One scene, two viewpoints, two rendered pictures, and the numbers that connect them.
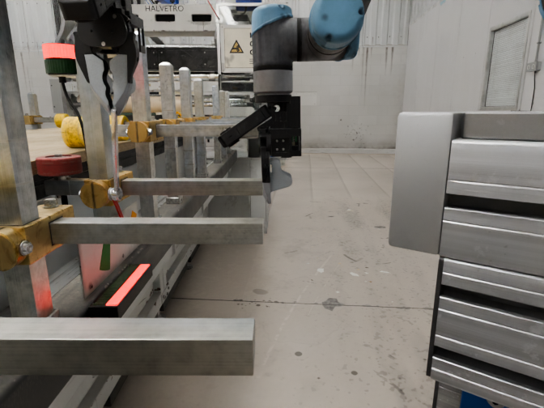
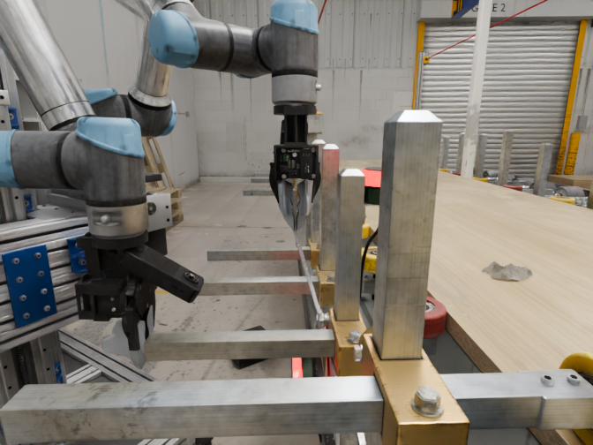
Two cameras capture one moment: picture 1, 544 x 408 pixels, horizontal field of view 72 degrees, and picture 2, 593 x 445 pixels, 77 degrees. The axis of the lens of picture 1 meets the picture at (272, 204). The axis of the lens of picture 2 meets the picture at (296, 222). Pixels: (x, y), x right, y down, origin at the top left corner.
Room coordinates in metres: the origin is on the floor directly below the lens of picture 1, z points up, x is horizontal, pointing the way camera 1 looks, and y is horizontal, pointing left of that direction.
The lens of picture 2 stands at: (1.26, 0.22, 1.16)
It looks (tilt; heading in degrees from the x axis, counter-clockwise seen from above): 14 degrees down; 178
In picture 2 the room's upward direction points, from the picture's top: straight up
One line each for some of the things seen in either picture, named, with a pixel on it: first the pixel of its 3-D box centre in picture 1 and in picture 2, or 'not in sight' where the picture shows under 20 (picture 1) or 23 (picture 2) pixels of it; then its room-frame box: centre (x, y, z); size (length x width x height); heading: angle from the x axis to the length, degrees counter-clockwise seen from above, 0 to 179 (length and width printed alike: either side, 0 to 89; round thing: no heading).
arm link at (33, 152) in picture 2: (327, 37); (45, 159); (0.73, -0.10, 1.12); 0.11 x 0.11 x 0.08; 87
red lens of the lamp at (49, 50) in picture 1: (62, 53); (382, 177); (0.71, 0.37, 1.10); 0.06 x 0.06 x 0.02
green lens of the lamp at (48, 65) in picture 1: (64, 67); (381, 193); (0.71, 0.37, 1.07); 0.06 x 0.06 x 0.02
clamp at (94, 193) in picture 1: (107, 188); (349, 335); (0.74, 0.33, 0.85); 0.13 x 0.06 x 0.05; 0
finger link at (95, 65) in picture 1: (106, 85); (304, 206); (0.63, 0.26, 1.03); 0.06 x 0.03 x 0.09; 179
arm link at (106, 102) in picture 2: not in sight; (98, 113); (0.18, -0.27, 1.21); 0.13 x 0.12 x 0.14; 129
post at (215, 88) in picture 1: (217, 128); not in sight; (2.21, 0.32, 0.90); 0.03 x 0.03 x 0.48; 0
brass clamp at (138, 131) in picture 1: (146, 130); (401, 388); (0.99, 0.32, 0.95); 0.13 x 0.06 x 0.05; 0
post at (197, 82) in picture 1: (200, 134); not in sight; (1.71, 0.32, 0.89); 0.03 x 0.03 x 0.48; 0
